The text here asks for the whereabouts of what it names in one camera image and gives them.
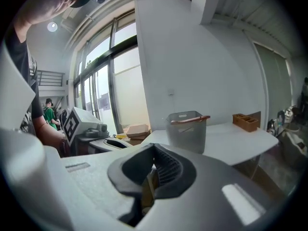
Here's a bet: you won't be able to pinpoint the white table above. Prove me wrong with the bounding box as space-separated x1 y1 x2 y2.
141 121 279 180

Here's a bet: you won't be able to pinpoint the wooden clothes hanger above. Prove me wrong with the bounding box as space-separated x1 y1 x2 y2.
170 115 211 132

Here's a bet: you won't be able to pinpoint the person's left forearm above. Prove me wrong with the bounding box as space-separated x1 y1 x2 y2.
36 123 67 157

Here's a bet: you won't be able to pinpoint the wooden desk organizer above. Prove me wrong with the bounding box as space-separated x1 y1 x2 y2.
232 114 259 132

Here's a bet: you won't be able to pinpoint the black-framed window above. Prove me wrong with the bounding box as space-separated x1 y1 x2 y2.
71 8 150 136

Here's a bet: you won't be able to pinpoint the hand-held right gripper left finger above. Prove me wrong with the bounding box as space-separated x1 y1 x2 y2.
48 143 156 231

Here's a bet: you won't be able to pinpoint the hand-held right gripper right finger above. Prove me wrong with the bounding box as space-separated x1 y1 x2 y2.
134 143 287 231

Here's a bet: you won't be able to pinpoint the small cardboard box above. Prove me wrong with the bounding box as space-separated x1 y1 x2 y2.
126 124 152 139

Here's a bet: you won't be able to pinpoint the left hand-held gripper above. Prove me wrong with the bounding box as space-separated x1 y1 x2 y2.
63 106 133 154

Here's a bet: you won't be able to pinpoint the person's head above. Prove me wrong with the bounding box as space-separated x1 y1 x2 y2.
14 0 85 26

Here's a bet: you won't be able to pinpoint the black railing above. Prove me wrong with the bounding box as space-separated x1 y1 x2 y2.
37 70 65 87

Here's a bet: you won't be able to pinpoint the person's black printed shirt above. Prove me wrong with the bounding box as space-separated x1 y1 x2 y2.
4 27 45 137

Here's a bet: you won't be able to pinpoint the grey plastic bin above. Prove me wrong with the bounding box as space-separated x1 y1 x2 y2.
166 111 207 154

